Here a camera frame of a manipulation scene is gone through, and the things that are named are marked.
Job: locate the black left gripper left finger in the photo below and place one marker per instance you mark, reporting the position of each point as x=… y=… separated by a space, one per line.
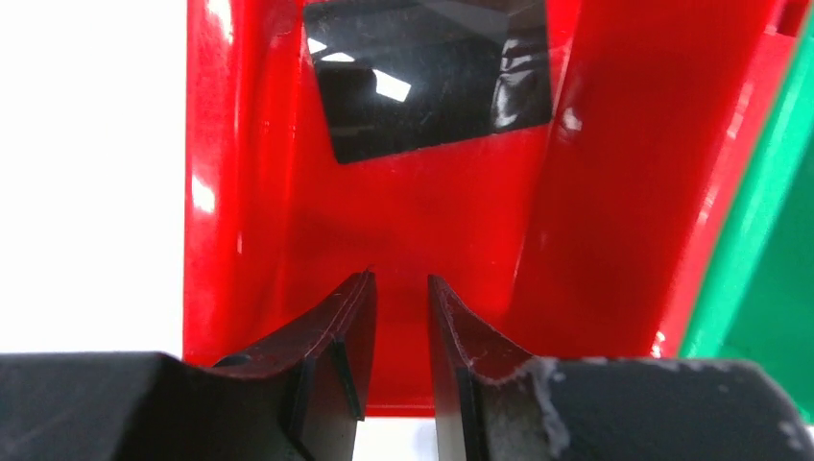
x=296 y=394

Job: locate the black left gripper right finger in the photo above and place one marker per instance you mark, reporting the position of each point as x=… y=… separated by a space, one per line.
x=496 y=401

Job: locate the black card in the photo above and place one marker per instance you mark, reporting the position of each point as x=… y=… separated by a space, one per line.
x=398 y=76

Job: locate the left red plastic bin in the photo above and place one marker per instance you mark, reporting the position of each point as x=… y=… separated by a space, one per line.
x=589 y=235

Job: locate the green plastic bin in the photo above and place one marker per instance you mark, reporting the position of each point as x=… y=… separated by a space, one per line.
x=756 y=301

